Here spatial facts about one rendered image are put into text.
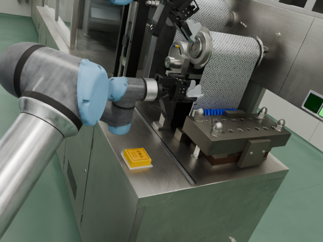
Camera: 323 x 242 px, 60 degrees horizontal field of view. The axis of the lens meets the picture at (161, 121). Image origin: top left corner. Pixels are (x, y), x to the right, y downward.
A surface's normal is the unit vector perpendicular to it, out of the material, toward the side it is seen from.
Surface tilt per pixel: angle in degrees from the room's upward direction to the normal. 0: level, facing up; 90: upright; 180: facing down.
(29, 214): 0
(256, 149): 90
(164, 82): 90
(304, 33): 90
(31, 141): 44
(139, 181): 0
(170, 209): 90
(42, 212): 0
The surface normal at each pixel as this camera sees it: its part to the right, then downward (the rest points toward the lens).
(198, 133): -0.87, 0.04
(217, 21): 0.43, 0.54
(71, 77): -0.05, -0.33
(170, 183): 0.23, -0.86
